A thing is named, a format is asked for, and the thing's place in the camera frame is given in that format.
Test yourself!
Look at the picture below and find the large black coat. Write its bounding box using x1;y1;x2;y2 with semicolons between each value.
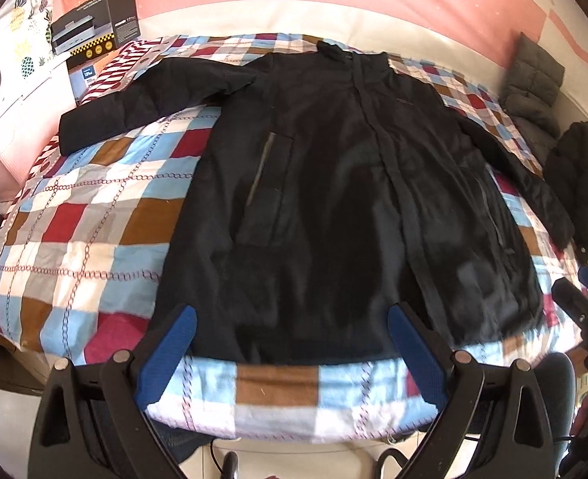
59;42;573;364

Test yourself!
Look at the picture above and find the black puffer jacket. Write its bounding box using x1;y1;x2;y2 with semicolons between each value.
543;121;588;266

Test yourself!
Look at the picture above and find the checkered plaid bed quilt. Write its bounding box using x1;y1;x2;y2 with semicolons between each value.
0;33;581;443

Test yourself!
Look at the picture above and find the grey quilted down jacket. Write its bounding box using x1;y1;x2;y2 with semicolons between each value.
499;32;564;166

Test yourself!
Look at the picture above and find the blue white cardboard box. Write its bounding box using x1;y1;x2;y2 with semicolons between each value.
69;54;109;103

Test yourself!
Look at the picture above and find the red white striped pillow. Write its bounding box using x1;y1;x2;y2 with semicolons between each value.
75;35;178;105

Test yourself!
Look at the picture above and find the pineapple print curtain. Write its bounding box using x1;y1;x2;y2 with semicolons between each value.
0;0;53;110

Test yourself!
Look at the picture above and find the black printed cardboard box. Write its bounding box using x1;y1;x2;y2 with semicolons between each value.
51;0;140;62

